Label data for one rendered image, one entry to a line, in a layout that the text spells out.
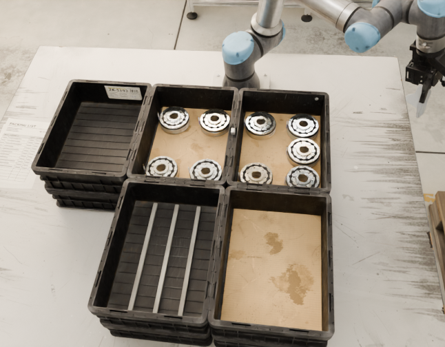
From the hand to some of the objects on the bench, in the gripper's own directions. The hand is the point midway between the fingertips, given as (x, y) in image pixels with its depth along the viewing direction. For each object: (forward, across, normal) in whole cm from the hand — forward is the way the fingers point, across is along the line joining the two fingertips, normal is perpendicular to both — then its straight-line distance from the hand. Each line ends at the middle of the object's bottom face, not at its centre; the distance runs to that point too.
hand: (433, 102), depth 133 cm
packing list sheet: (-4, +91, -114) cm, 146 cm away
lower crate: (+15, +86, -35) cm, 94 cm away
